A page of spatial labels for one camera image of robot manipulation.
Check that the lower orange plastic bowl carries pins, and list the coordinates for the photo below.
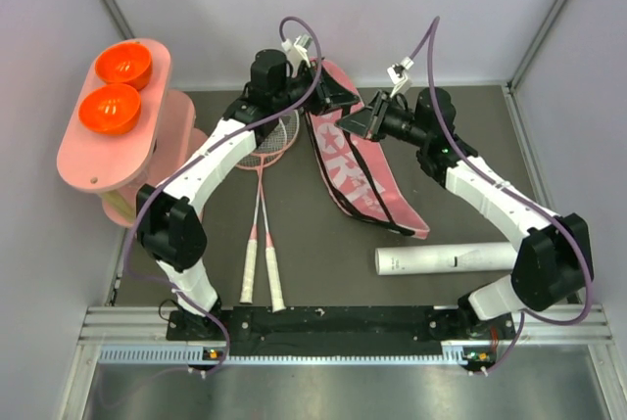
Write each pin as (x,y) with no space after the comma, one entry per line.
(113,109)

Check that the white shuttlecock tube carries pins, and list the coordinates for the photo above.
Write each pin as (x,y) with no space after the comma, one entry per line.
(439,259)

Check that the pink badminton racket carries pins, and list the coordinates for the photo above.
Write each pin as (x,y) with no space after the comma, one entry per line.
(273,273)
(247,273)

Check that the pink SPORT racket bag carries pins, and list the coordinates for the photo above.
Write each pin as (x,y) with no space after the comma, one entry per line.
(358,177)

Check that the pink badminton racket left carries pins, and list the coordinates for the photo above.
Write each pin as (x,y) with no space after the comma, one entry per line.
(247,273)

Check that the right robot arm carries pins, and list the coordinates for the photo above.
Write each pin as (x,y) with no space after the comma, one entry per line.
(554,258)

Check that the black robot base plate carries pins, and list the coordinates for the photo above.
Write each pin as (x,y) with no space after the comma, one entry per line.
(354,330)

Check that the pink three-tier wooden shelf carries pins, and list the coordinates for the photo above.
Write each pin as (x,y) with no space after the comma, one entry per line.
(114,167)

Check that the orange plastic bowl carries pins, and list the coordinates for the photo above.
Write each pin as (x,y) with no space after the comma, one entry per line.
(113,109)
(128,63)

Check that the upper orange plastic bowl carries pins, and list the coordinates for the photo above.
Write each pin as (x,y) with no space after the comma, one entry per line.
(128,63)

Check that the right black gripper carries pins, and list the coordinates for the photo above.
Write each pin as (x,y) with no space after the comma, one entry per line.
(368,120)

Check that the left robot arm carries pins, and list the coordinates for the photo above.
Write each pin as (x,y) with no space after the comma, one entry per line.
(168,226)

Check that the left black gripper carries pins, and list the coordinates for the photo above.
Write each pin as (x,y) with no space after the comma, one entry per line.
(329,95)

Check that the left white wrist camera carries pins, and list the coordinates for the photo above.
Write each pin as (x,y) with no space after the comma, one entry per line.
(297,52)

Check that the pink badminton racket right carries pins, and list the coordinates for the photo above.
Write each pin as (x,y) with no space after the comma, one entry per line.
(273,273)

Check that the grey slotted cable duct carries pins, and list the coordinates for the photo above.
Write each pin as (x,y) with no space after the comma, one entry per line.
(200,356)

